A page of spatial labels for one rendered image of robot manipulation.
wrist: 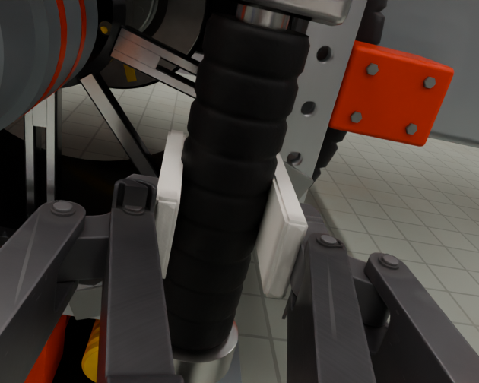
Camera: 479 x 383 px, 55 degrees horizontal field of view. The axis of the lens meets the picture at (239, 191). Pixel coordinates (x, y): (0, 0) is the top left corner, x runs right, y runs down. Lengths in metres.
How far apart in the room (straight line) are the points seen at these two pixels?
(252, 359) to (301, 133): 1.02
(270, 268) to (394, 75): 0.28
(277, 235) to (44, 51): 0.19
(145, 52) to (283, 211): 0.35
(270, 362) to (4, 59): 1.20
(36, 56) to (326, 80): 0.22
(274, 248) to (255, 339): 1.26
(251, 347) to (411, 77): 1.08
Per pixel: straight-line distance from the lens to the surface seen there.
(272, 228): 0.16
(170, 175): 0.16
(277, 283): 0.16
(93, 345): 0.54
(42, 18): 0.29
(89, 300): 0.48
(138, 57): 0.48
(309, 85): 0.39
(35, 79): 0.29
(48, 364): 0.54
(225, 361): 0.21
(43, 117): 0.52
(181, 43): 0.86
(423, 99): 0.42
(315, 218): 0.17
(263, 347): 1.40
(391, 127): 0.41
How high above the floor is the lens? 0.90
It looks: 23 degrees down
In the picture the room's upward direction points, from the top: 14 degrees clockwise
